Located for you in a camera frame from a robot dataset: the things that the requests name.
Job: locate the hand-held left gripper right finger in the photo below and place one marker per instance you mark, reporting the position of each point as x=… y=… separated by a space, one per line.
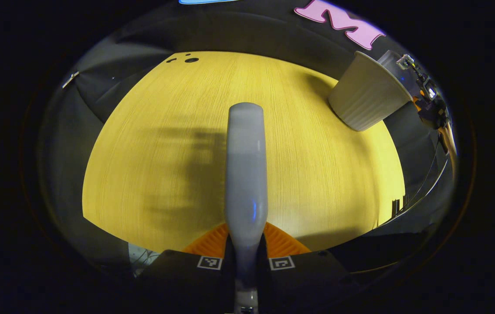
x=304 y=283

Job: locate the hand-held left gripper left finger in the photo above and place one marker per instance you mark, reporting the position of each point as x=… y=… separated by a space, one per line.
x=186 y=283

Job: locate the small grey broom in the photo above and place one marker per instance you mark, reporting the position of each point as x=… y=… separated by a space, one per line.
x=246 y=174

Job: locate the black backdrop cloth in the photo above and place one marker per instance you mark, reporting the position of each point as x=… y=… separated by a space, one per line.
x=99 y=78

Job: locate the silver clip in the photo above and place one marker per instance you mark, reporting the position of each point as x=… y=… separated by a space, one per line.
x=70 y=79

